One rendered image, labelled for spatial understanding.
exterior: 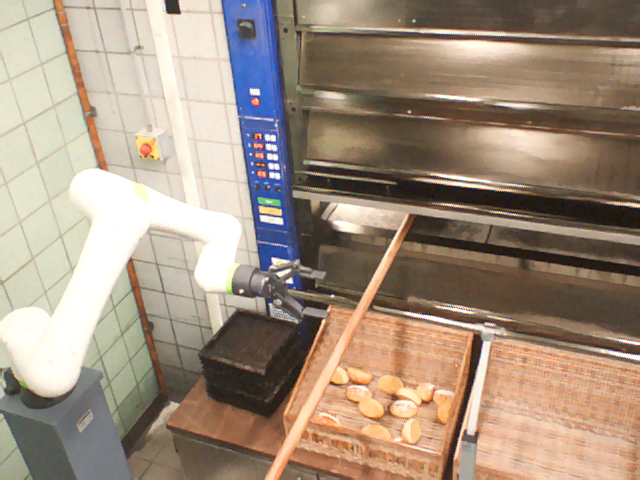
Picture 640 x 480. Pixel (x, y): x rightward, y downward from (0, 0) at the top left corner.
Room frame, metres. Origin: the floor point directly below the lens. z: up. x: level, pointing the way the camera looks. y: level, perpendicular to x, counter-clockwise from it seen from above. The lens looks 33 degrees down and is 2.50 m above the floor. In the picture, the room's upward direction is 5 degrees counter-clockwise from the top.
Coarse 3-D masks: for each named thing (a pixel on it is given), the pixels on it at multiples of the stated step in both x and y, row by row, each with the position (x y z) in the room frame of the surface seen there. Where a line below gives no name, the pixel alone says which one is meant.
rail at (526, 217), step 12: (312, 192) 1.97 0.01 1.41; (324, 192) 1.95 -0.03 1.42; (336, 192) 1.93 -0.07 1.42; (348, 192) 1.92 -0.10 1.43; (360, 192) 1.91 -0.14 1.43; (408, 204) 1.83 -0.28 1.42; (420, 204) 1.82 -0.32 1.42; (432, 204) 1.80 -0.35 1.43; (444, 204) 1.79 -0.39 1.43; (456, 204) 1.79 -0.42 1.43; (504, 216) 1.71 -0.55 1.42; (516, 216) 1.70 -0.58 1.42; (528, 216) 1.69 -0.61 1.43; (540, 216) 1.68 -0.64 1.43; (552, 216) 1.67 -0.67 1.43; (576, 228) 1.63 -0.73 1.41; (588, 228) 1.62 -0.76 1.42; (600, 228) 1.60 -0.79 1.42; (612, 228) 1.59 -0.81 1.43; (624, 228) 1.58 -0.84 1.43; (636, 228) 1.58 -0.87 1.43
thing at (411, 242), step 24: (360, 240) 2.06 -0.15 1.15; (384, 240) 2.02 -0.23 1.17; (408, 240) 1.99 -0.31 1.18; (432, 240) 1.98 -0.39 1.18; (456, 240) 1.96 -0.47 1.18; (504, 264) 1.85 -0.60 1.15; (528, 264) 1.82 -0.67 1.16; (552, 264) 1.78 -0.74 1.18; (576, 264) 1.77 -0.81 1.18; (600, 264) 1.76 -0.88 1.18; (624, 264) 1.75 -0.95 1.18
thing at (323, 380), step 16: (400, 240) 1.96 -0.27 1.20; (384, 272) 1.79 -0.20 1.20; (368, 288) 1.70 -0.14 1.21; (368, 304) 1.64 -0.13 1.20; (352, 320) 1.56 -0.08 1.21; (352, 336) 1.50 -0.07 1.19; (336, 352) 1.43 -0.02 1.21; (336, 368) 1.38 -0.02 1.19; (320, 384) 1.31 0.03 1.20; (304, 416) 1.21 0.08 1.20; (288, 448) 1.11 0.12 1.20
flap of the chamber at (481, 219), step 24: (384, 192) 1.95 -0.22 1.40; (408, 192) 1.94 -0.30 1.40; (432, 192) 1.94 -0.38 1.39; (456, 192) 1.93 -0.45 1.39; (480, 192) 1.92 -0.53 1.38; (456, 216) 1.77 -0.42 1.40; (480, 216) 1.74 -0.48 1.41; (576, 216) 1.71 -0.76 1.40; (600, 216) 1.71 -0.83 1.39; (624, 216) 1.70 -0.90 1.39; (624, 240) 1.57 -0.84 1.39
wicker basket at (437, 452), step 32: (384, 320) 1.99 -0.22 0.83; (320, 352) 1.96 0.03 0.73; (352, 352) 2.00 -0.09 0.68; (384, 352) 1.95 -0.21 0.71; (416, 352) 1.91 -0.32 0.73; (448, 352) 1.87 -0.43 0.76; (352, 384) 1.92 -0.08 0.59; (416, 384) 1.87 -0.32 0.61; (448, 384) 1.83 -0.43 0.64; (288, 416) 1.65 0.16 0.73; (352, 416) 1.76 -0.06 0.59; (384, 416) 1.74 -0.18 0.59; (416, 416) 1.73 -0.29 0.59; (320, 448) 1.61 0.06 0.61; (352, 448) 1.56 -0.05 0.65; (384, 448) 1.51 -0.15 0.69; (416, 448) 1.47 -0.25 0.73; (448, 448) 1.54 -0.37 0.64
